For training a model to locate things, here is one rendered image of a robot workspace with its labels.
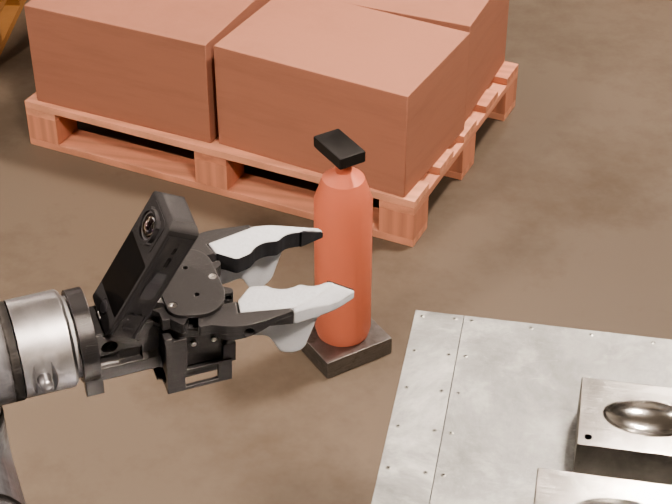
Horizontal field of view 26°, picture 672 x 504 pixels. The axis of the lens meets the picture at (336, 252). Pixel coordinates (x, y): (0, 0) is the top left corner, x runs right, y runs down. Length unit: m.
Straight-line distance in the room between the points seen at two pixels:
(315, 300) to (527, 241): 2.59
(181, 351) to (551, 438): 0.93
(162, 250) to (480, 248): 2.63
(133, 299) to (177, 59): 2.65
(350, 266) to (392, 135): 0.48
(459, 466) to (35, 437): 1.44
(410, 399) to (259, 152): 1.80
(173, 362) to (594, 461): 0.88
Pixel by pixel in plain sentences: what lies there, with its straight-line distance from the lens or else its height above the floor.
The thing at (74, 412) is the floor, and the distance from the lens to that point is 3.20.
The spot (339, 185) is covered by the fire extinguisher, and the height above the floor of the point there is 0.46.
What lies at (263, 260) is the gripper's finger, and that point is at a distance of 1.16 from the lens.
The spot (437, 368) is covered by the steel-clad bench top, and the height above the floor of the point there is 0.80.
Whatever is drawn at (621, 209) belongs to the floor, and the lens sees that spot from 3.82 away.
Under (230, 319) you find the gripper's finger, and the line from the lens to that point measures 1.08.
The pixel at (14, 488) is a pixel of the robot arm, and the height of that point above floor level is 1.36.
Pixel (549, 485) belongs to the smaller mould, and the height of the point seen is 0.87.
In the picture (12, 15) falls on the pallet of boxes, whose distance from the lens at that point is 4.74.
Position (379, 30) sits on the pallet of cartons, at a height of 0.42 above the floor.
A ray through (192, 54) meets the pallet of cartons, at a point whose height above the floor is 0.39.
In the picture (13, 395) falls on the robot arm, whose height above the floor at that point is 1.42.
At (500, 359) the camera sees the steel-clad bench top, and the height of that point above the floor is 0.80.
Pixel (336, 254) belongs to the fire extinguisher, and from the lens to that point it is 3.08.
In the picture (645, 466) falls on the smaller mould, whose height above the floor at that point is 0.84.
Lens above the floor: 2.13
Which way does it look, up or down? 36 degrees down
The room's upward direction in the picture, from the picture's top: straight up
